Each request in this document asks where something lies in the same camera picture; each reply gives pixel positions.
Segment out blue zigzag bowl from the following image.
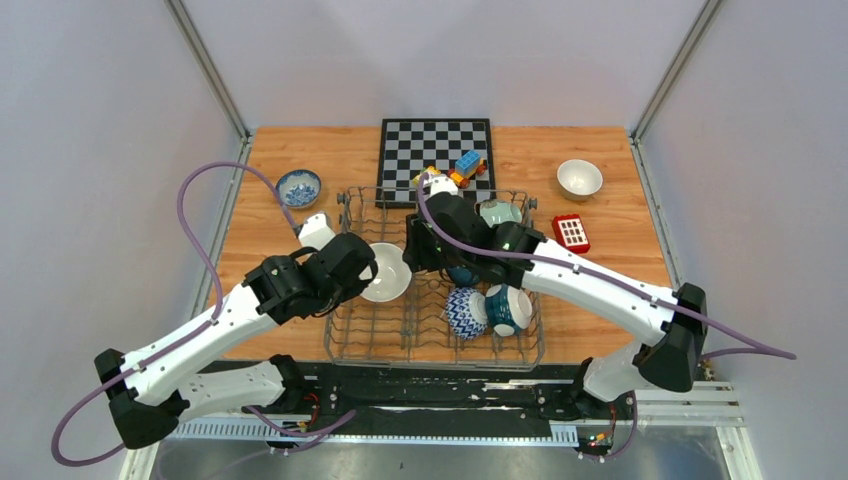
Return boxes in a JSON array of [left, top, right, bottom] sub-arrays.
[[444, 287, 489, 340]]

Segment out blue floral white bowl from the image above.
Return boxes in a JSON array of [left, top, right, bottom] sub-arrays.
[[276, 169, 322, 209]]

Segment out teal white dotted bowl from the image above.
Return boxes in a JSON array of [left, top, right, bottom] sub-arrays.
[[484, 284, 533, 337]]

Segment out blue orange toy truck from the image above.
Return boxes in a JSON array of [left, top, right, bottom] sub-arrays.
[[448, 150, 487, 189]]

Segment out yellow toy car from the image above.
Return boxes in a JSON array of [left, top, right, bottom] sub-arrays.
[[411, 166, 442, 188]]

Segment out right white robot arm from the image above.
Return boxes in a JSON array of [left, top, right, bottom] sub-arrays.
[[408, 192, 707, 418]]

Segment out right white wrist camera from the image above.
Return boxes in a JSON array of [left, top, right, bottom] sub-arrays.
[[427, 175, 460, 196]]

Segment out dark teal glazed bowl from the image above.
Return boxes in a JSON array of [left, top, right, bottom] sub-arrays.
[[446, 267, 481, 287]]

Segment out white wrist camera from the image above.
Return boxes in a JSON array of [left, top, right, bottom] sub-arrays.
[[427, 175, 460, 196], [297, 211, 336, 251]]

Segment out mint green bowl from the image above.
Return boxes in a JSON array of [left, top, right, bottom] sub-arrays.
[[478, 199, 523, 227]]

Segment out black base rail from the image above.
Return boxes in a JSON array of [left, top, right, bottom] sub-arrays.
[[218, 360, 624, 446]]

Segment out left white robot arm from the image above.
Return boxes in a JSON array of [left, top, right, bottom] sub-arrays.
[[94, 233, 378, 449]]

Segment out red toy block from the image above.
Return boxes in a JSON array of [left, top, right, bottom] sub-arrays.
[[551, 214, 591, 254]]

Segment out black white checkerboard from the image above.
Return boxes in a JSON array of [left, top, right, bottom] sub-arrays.
[[375, 118, 496, 208]]

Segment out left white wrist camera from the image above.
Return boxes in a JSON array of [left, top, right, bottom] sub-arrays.
[[297, 211, 336, 251]]

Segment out beige floral bowl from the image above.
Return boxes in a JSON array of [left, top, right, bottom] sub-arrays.
[[556, 159, 604, 202]]

